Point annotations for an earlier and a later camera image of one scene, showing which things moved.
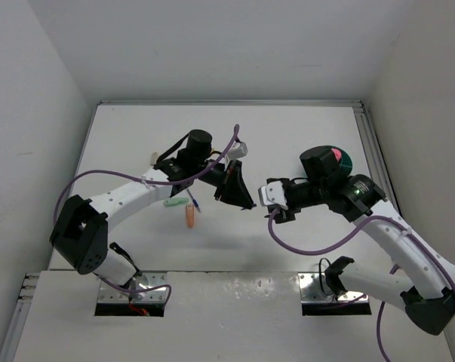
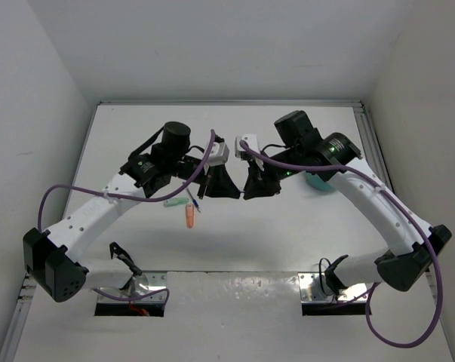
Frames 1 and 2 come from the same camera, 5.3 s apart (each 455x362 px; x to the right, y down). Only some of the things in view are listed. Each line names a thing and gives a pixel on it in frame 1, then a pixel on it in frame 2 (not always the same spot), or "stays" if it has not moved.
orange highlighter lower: x=190 y=210 stays
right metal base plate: x=313 y=289 stays
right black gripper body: x=287 y=213 -> x=269 y=176
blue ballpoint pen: x=195 y=202 stays
